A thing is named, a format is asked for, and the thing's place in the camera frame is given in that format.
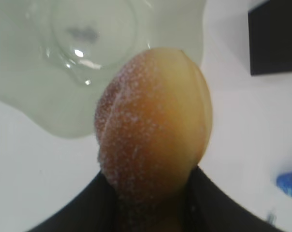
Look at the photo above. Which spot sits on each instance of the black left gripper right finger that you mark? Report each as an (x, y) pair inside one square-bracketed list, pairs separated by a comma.
[(208, 209)]

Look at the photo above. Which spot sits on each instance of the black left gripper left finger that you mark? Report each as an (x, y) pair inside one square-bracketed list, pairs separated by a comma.
[(92, 210)]

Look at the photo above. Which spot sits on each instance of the sugared toy bread bun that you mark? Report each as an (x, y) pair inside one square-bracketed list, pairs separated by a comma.
[(153, 124)]

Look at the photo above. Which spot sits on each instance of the blue pencil sharpener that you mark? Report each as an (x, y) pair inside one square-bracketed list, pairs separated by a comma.
[(284, 182)]

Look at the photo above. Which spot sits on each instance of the pale green wavy glass plate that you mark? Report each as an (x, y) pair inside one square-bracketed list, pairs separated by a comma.
[(57, 56)]

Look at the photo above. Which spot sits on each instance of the black mesh pen holder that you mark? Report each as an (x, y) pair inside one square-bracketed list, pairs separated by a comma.
[(270, 37)]

